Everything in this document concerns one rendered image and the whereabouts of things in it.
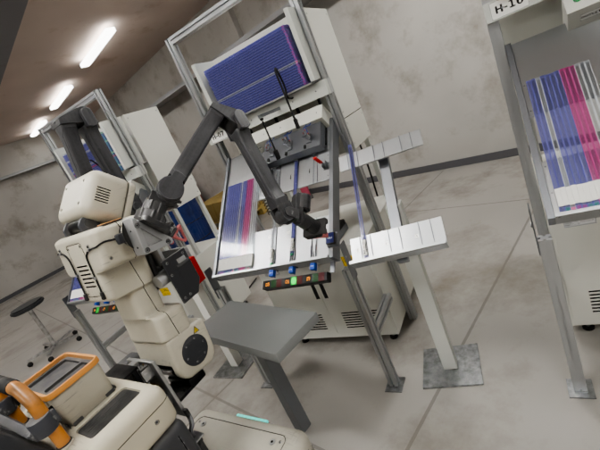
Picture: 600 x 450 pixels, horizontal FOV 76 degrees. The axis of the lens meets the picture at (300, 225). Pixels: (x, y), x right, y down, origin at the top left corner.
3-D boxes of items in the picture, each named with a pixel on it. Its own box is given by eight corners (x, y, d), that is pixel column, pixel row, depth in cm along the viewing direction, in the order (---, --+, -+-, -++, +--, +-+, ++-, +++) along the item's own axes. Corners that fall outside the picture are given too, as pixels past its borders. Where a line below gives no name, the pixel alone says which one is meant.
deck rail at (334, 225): (340, 261, 160) (332, 256, 156) (336, 262, 162) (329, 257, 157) (338, 123, 189) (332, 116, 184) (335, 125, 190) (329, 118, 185)
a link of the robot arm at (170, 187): (206, 106, 141) (215, 91, 132) (238, 128, 145) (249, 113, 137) (145, 203, 119) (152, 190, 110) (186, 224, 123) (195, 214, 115)
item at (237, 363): (242, 379, 230) (180, 269, 209) (213, 378, 243) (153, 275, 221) (261, 351, 250) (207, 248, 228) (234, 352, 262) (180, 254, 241)
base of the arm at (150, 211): (122, 225, 112) (144, 219, 105) (132, 202, 115) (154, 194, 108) (148, 237, 118) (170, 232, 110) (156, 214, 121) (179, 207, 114)
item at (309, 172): (335, 182, 177) (329, 178, 173) (230, 213, 211) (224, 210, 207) (335, 125, 190) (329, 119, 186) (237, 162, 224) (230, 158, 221)
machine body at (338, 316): (403, 344, 201) (362, 242, 184) (294, 347, 238) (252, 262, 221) (421, 277, 254) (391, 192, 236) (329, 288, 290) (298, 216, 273)
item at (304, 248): (332, 257, 160) (329, 255, 158) (220, 277, 195) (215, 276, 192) (332, 216, 168) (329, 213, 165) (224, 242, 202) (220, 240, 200)
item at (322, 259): (336, 262, 161) (327, 257, 156) (223, 280, 196) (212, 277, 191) (336, 259, 162) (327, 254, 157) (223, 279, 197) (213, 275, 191)
